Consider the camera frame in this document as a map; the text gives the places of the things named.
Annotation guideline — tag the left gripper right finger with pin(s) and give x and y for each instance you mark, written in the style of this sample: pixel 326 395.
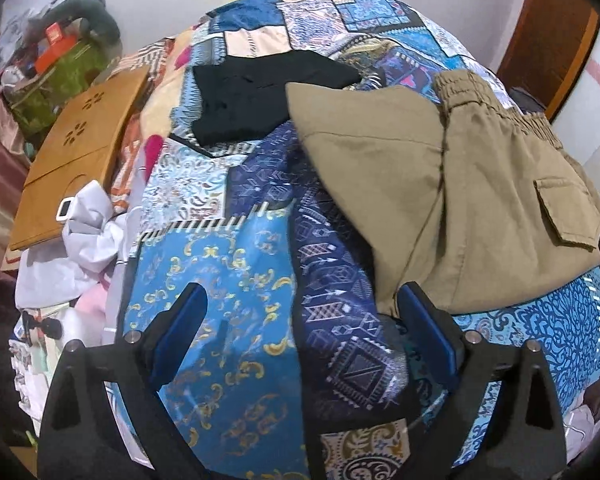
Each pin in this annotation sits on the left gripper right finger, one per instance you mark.
pixel 525 437

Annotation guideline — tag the white crumpled cloth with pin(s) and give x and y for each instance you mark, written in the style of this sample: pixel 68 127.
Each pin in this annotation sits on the white crumpled cloth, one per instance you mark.
pixel 61 270

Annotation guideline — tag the green storage basket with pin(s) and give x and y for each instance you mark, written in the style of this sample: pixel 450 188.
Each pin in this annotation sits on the green storage basket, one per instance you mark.
pixel 37 103

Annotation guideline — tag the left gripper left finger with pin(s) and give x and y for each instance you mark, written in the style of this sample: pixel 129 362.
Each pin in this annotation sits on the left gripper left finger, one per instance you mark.
pixel 79 436

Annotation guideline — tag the black folded garment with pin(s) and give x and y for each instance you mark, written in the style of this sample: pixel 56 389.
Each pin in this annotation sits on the black folded garment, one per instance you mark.
pixel 244 99

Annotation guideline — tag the wooden lap tray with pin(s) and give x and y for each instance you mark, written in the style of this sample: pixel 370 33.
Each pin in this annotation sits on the wooden lap tray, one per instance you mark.
pixel 81 147

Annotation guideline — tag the orange box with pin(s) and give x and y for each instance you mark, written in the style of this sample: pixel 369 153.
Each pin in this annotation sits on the orange box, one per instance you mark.
pixel 53 53

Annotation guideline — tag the blue patchwork quilt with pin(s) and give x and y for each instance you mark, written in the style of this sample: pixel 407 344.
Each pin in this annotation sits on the blue patchwork quilt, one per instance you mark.
pixel 294 373

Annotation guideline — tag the wooden door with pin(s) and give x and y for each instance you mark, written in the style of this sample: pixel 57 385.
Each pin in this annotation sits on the wooden door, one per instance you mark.
pixel 548 50

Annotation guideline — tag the khaki cargo pants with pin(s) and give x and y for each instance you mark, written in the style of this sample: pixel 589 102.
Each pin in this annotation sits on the khaki cargo pants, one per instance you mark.
pixel 477 203

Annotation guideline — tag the grey stuffed toy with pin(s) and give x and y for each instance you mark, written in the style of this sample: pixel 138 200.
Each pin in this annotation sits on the grey stuffed toy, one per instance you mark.
pixel 95 21

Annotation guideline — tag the frosted sliding wardrobe door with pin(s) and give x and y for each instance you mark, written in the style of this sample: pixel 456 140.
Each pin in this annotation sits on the frosted sliding wardrobe door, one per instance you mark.
pixel 578 122

